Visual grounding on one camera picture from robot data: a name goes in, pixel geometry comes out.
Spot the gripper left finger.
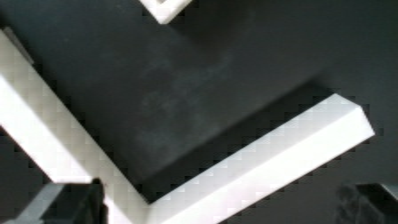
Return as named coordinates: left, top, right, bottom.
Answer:
left=15, top=179, right=108, bottom=224

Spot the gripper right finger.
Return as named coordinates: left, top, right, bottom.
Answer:
left=333, top=183, right=398, bottom=224

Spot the white square tabletop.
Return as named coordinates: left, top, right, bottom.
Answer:
left=138, top=0, right=191, bottom=25

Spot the white U-shaped fence frame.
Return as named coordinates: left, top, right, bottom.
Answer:
left=0, top=31, right=374, bottom=224

